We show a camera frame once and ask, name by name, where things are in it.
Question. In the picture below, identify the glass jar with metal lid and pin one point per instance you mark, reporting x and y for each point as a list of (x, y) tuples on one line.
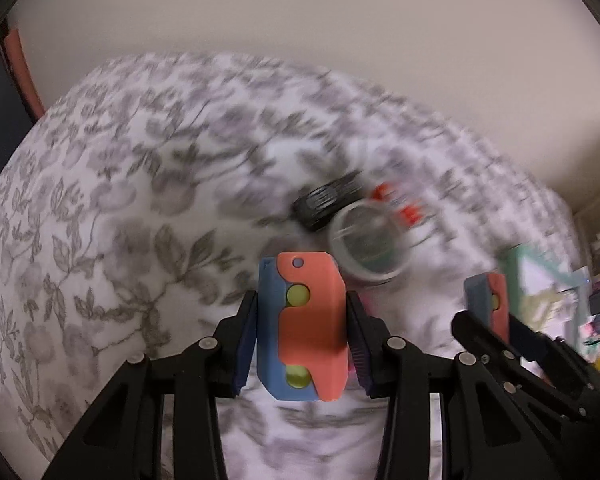
[(370, 245)]

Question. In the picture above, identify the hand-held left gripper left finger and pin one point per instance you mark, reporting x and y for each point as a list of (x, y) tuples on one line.
[(245, 340)]

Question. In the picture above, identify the large orange blue fidget toy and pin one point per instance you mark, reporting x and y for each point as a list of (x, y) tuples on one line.
[(310, 330)]

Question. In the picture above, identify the red white tube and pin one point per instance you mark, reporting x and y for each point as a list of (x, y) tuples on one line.
[(410, 212)]

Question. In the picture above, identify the black car key fob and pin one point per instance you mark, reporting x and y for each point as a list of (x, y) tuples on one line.
[(325, 200)]

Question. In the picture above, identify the green tray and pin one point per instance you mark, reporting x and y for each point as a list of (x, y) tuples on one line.
[(525, 260)]

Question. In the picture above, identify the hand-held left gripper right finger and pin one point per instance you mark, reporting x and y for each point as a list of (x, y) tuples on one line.
[(360, 355)]

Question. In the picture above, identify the small orange blue fidget toy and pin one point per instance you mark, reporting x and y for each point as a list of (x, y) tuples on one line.
[(497, 305)]

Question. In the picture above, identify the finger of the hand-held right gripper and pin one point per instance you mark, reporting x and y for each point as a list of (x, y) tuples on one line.
[(525, 337), (475, 332)]

